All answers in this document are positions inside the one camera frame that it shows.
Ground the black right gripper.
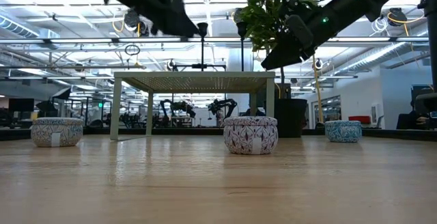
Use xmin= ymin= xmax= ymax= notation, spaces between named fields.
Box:
xmin=261 ymin=0 xmax=369 ymax=71

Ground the blue pattern candle tin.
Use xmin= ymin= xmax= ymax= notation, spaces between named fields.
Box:
xmin=324 ymin=120 xmax=363 ymax=143

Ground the purple leaf pattern candle tin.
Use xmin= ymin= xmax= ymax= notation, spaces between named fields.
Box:
xmin=223 ymin=116 xmax=279 ymax=156

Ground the grey floral candle tin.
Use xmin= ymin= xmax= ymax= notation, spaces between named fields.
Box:
xmin=30 ymin=117 xmax=85 ymax=148

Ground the potted green leafy tree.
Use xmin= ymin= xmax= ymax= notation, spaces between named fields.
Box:
xmin=238 ymin=0 xmax=322 ymax=139

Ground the pale green perforated shelf table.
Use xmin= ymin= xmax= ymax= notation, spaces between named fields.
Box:
xmin=109 ymin=71 xmax=276 ymax=141

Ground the red box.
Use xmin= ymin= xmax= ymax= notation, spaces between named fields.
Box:
xmin=348 ymin=115 xmax=371 ymax=125

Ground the dark framed screen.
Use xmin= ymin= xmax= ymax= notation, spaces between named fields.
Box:
xmin=411 ymin=85 xmax=434 ymax=115

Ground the person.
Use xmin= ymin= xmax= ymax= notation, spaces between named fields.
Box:
xmin=395 ymin=109 xmax=432 ymax=130

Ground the dark computer monitor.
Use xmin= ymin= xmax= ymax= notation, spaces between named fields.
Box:
xmin=8 ymin=98 xmax=35 ymax=113

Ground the ceiling cable reel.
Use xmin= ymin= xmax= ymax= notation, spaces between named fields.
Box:
xmin=386 ymin=7 xmax=419 ymax=27
xmin=123 ymin=9 xmax=150 ymax=37

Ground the black hanging cable loop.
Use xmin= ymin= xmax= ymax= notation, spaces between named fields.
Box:
xmin=124 ymin=44 xmax=141 ymax=57

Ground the yellow hanging cable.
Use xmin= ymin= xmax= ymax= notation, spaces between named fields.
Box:
xmin=311 ymin=55 xmax=324 ymax=124

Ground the black camera crossbar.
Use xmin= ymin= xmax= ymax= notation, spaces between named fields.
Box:
xmin=167 ymin=59 xmax=227 ymax=72

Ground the black aluminium table frame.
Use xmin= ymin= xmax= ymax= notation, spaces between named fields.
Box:
xmin=0 ymin=127 xmax=437 ymax=141

